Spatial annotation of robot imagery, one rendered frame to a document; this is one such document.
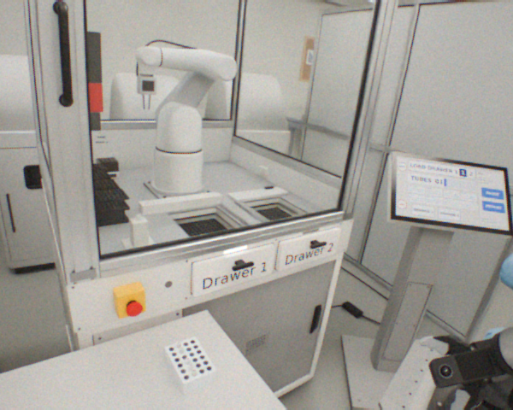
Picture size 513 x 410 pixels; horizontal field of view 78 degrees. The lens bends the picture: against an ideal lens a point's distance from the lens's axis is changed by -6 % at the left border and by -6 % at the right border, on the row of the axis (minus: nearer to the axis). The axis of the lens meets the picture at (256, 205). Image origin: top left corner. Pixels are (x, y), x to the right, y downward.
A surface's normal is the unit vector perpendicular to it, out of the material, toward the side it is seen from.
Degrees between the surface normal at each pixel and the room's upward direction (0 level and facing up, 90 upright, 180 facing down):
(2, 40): 90
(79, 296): 90
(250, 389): 0
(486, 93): 90
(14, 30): 90
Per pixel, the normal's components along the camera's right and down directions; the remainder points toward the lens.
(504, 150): -0.87, 0.10
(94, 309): 0.56, 0.36
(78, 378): 0.10, -0.93
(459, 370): -0.30, -0.52
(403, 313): -0.11, 0.36
